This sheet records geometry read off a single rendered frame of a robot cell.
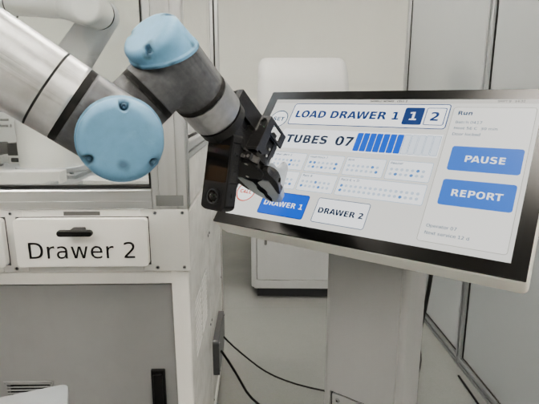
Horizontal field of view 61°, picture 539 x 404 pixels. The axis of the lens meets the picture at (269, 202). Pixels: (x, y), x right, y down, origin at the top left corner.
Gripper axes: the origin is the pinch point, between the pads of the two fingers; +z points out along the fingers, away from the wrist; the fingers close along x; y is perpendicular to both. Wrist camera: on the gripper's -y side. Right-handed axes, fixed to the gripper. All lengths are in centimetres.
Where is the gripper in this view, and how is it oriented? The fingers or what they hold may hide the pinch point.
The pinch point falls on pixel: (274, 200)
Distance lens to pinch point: 78.0
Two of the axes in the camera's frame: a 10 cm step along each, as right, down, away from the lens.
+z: 4.4, 4.9, 7.5
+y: 3.7, -8.6, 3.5
